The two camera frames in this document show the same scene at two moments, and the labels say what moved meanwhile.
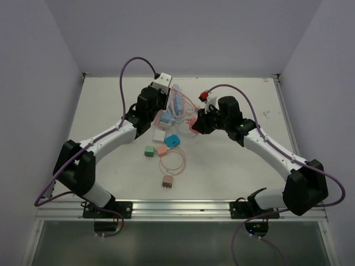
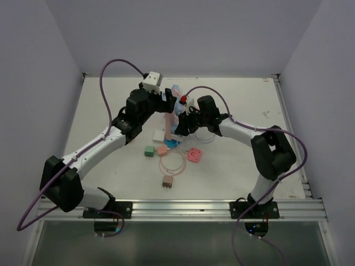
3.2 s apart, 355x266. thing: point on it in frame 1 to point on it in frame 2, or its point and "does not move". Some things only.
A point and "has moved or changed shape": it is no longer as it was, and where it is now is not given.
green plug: (149, 151) does not move
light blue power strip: (177, 100) does not move
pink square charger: (192, 121) has moved or changed shape
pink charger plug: (162, 151) does not move
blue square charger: (172, 141) does not move
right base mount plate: (246, 209) does not move
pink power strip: (157, 117) to (168, 126)
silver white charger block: (163, 126) to (178, 137)
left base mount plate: (124, 208) does not move
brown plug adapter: (167, 182) does not move
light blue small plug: (165, 117) has moved or changed shape
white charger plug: (158, 135) does not move
